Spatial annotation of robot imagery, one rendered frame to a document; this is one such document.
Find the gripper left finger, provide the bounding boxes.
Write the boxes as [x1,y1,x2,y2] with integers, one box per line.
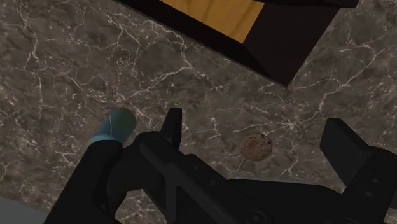
[43,107,268,224]

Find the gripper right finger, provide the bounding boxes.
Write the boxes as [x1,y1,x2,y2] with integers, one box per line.
[319,117,397,224]

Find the blue green cylinder cup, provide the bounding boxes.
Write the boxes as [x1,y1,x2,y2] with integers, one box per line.
[89,107,138,147]

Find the brown speckled round disc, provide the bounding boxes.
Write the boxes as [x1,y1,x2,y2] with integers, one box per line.
[239,132,274,162]

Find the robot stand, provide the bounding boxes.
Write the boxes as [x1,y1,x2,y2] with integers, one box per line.
[114,0,361,88]

